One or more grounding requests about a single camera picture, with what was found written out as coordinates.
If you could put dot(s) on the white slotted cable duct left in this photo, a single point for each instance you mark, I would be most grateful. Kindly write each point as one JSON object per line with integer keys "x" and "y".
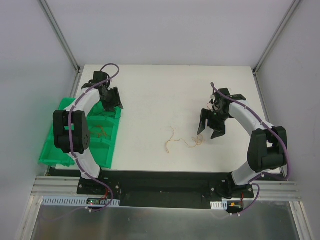
{"x": 70, "y": 201}

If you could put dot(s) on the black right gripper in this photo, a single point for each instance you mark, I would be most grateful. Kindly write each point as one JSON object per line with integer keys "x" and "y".
{"x": 213, "y": 121}

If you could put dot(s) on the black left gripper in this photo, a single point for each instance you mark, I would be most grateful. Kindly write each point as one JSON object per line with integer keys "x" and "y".
{"x": 111, "y": 99}

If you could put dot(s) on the aluminium frame post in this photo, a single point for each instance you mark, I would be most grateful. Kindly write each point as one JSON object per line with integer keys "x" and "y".
{"x": 59, "y": 34}
{"x": 293, "y": 7}

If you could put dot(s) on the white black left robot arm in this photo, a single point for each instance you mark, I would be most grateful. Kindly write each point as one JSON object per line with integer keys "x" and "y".
{"x": 71, "y": 132}

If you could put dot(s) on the white slotted cable duct right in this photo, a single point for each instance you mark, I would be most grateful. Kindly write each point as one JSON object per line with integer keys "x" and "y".
{"x": 219, "y": 205}

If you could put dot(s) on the white slotted cable duct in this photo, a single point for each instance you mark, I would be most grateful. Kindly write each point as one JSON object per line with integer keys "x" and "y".
{"x": 70, "y": 201}
{"x": 219, "y": 205}

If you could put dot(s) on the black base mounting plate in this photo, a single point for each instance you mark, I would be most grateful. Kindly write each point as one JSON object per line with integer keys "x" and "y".
{"x": 165, "y": 189}

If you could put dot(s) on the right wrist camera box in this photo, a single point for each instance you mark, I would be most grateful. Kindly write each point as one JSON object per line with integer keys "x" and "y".
{"x": 213, "y": 96}

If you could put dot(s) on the aluminium frame post right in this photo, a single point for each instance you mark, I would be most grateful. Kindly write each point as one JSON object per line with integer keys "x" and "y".
{"x": 293, "y": 7}

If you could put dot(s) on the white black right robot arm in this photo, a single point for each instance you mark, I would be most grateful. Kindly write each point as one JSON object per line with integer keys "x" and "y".
{"x": 267, "y": 148}

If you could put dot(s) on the aluminium frame post left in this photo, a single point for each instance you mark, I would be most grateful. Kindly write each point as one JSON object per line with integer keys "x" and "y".
{"x": 59, "y": 34}

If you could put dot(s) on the aluminium extrusion rail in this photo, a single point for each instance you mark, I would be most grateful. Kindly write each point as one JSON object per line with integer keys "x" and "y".
{"x": 286, "y": 191}

